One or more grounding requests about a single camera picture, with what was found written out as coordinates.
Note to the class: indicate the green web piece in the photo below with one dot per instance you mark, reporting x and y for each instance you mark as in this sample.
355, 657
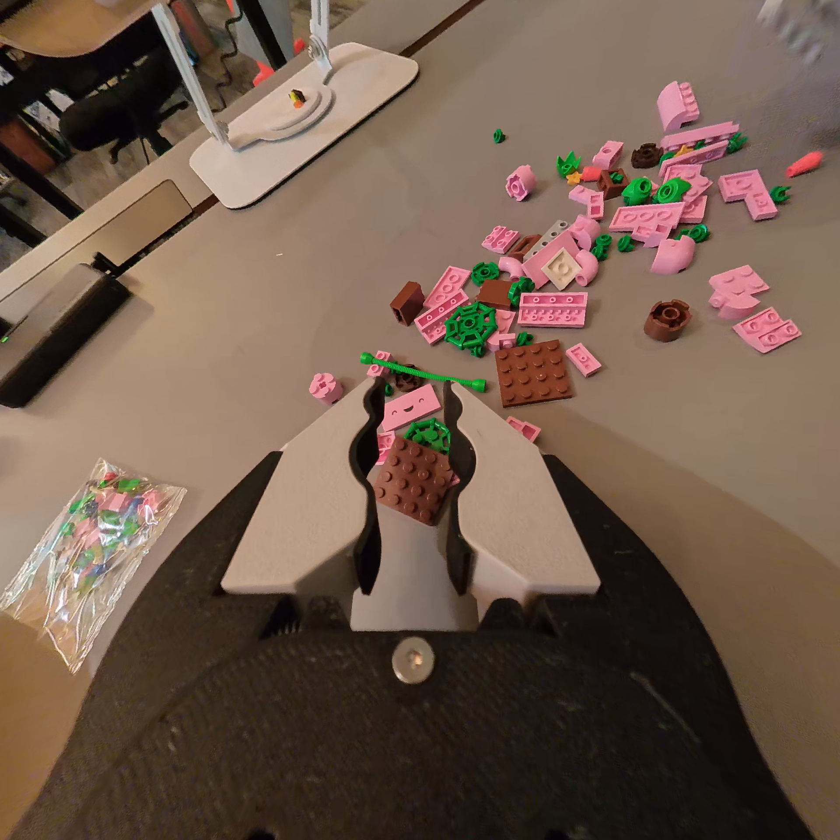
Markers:
469, 323
426, 433

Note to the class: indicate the green vine piece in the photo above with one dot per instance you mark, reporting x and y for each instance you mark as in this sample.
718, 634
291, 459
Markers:
426, 374

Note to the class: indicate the brown round brick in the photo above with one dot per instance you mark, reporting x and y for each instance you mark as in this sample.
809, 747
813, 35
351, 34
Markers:
666, 321

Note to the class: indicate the pile of pink toy bricks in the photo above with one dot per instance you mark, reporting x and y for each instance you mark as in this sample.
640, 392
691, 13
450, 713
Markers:
551, 308

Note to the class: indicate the small orange black toy piece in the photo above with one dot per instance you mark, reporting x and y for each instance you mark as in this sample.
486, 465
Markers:
296, 98

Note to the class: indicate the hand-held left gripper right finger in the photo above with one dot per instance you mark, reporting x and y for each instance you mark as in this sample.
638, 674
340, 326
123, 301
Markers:
525, 525

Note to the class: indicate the black office chair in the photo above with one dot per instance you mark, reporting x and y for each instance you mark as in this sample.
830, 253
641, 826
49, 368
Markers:
111, 111

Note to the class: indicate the pink smiling face tile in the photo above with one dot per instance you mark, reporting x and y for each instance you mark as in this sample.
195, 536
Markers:
410, 408

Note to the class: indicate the white book stand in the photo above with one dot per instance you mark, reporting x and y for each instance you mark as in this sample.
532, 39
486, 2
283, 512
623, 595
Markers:
367, 79

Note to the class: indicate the pink flower brick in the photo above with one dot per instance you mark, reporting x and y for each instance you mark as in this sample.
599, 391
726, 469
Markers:
520, 184

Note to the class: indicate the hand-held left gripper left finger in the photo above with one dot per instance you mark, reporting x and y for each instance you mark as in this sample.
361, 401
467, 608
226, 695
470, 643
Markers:
295, 525

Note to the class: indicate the small clear plastic bag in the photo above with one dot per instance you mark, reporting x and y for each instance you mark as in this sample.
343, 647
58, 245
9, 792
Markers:
85, 544

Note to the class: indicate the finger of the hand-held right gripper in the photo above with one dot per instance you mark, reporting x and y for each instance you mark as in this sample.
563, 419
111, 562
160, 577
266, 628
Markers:
804, 23

